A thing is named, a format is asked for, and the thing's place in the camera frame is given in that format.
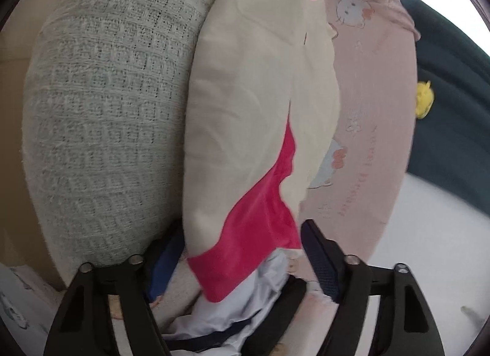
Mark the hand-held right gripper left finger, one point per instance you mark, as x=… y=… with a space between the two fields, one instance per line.
x=164 y=271

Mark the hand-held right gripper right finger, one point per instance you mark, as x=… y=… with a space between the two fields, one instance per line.
x=321 y=264

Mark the white shirt with navy stripes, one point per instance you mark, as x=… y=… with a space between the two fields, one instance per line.
x=245 y=310

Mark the cream and pink t-shirt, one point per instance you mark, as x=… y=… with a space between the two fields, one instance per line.
x=245 y=111

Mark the black garment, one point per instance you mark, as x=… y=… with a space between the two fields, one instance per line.
x=291 y=298

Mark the white cartoon print pajama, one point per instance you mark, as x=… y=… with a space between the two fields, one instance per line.
x=23 y=314

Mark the pink white cat print blanket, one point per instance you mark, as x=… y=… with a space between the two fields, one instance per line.
x=95 y=111

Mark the yellow plush toy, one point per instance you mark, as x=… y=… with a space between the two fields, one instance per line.
x=425 y=99

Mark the dark navy garment yellow patch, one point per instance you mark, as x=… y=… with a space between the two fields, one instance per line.
x=455 y=91

